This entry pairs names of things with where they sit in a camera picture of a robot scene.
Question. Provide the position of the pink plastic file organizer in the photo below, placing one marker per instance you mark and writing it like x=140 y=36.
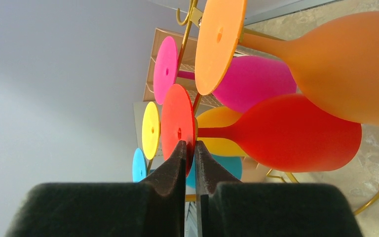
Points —
x=163 y=72

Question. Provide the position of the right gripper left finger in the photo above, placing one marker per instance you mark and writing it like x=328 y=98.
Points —
x=153 y=207

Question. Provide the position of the left blue wine glass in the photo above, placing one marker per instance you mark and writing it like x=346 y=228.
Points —
x=139 y=167

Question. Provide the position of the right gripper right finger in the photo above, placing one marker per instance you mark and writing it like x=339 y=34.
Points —
x=227 y=207

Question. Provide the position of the back yellow wine glass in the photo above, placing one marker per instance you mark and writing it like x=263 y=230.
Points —
x=215 y=117

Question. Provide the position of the magenta wine glass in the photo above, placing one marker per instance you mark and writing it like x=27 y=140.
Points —
x=252 y=79

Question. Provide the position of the orange wine glass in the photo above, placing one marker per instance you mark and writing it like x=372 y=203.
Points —
x=336 y=65

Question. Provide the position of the red wine glass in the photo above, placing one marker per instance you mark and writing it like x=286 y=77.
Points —
x=286 y=133

